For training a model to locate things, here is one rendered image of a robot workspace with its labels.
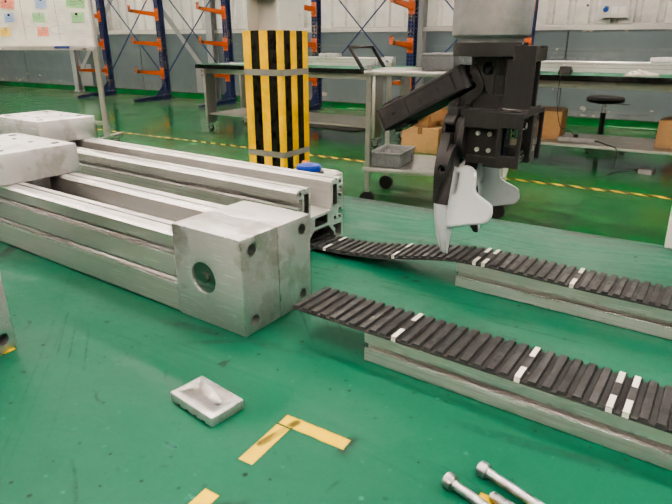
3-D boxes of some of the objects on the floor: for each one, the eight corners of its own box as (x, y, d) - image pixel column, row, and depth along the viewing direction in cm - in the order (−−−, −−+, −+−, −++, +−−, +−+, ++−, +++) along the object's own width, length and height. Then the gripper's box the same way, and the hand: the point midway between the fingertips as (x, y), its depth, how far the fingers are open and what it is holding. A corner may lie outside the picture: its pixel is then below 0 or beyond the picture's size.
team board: (-31, 147, 581) (-81, -66, 512) (4, 139, 627) (-37, -58, 558) (99, 152, 553) (66, -72, 484) (127, 144, 599) (99, -63, 530)
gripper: (518, 42, 47) (493, 275, 54) (563, 42, 57) (537, 235, 65) (425, 42, 51) (414, 256, 59) (482, 41, 62) (467, 222, 69)
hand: (455, 231), depth 63 cm, fingers open, 8 cm apart
